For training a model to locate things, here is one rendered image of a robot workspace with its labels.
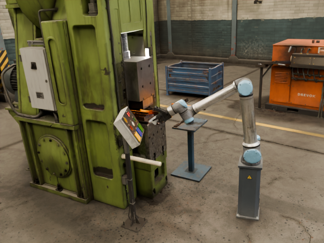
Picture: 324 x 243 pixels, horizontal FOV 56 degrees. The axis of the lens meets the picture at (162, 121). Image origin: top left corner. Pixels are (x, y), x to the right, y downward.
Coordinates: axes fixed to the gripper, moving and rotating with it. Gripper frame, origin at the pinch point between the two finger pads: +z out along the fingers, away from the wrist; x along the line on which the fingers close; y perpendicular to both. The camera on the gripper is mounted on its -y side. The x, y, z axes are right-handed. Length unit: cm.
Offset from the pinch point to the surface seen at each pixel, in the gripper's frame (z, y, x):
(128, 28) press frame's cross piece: -23, -79, 48
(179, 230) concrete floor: 33, 104, -21
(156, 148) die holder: 24, 42, 43
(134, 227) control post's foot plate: 71, 81, -17
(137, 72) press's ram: -9, -40, 31
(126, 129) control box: 13.2, -11.1, -26.9
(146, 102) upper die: 3.3, -7.6, 42.3
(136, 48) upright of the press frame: -12, -58, 78
